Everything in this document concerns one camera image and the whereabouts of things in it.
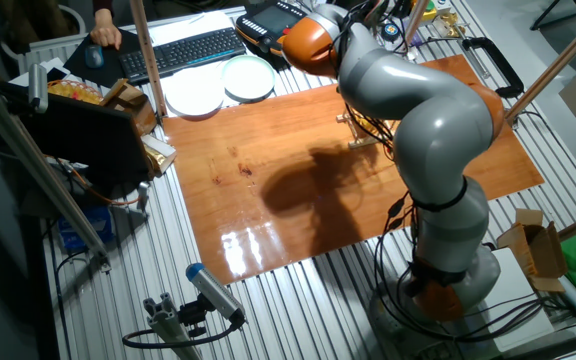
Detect bare person hand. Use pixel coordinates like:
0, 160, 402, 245
89, 8, 123, 51

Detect wooden peg dish rack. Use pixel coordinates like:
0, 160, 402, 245
336, 110, 394, 150

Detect dark computer mouse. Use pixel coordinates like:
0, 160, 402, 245
84, 44, 105, 70

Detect black mouse pad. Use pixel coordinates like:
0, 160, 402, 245
62, 28, 142, 89

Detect white ribbed panel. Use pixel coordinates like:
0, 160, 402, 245
17, 33, 94, 74

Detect wicker basket with contents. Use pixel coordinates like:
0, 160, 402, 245
46, 79, 104, 106

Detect brown cardboard box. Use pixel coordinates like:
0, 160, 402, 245
100, 78, 158, 137

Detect black keyboard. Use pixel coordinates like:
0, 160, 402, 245
117, 26, 248, 86

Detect white paper sheet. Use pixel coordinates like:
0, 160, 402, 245
146, 10, 235, 47

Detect black monitor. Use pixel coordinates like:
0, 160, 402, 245
17, 92, 155, 185

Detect white plate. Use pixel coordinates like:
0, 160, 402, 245
164, 66, 226, 119

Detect small white box gold contents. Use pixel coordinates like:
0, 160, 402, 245
140, 133, 178, 177

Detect pale green plate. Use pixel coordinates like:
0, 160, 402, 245
220, 54, 277, 103

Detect black orange teach pendant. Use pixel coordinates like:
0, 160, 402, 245
235, 0, 309, 58

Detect grey metal clamp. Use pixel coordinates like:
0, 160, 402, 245
135, 180, 152, 217

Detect blue packet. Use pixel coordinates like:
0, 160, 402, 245
57, 204, 116, 254

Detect blue black round knob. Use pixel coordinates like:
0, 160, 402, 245
381, 22, 401, 43

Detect aluminium profile stand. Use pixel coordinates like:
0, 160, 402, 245
142, 292, 204, 360

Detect yellow emergency stop box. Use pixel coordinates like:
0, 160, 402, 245
415, 0, 439, 22

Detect gold metal part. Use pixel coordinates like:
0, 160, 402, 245
432, 9, 467, 40

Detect open cardboard box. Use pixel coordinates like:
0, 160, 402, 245
496, 208, 569, 294

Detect white flat box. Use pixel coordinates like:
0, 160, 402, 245
477, 247, 555, 352

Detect orange cable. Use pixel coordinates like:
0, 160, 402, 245
70, 167, 142, 207

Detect aluminium frame beam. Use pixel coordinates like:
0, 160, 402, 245
0, 67, 113, 274

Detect silver camera blue cap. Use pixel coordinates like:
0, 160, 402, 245
185, 262, 247, 325

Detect black camera cable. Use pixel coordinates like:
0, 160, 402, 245
121, 319, 245, 350

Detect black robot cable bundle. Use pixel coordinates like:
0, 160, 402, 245
337, 0, 559, 346

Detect black carrying handle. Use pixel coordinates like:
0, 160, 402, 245
461, 36, 525, 100

